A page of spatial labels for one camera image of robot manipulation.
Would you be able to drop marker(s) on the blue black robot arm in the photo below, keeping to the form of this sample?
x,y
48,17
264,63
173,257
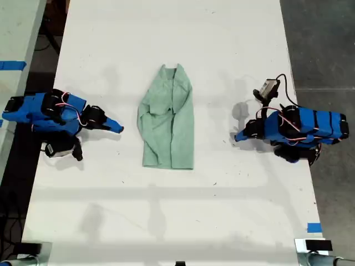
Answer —
x,y
313,124
36,112

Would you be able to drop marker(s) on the pale green t-shirt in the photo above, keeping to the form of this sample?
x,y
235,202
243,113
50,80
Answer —
x,y
169,133

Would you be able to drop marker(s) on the grey black camera box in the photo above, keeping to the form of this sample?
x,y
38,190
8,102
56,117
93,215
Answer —
x,y
269,87
59,151

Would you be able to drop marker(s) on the black camera stalk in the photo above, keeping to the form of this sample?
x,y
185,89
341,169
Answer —
x,y
262,98
77,151

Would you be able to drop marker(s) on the short blue tape strip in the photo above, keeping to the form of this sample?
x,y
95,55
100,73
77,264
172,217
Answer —
x,y
314,227

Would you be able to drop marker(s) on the long blue tape strip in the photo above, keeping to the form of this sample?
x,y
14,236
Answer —
x,y
12,65

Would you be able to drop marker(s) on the white side table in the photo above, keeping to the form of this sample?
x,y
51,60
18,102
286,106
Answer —
x,y
14,33

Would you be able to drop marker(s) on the small black box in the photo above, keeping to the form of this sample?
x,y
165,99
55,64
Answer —
x,y
29,248
318,245

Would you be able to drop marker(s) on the grey metal tube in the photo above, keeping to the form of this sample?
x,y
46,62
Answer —
x,y
324,260
19,261

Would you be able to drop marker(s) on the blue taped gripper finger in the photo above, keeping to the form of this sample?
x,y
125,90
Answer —
x,y
115,124
111,130
244,138
242,133

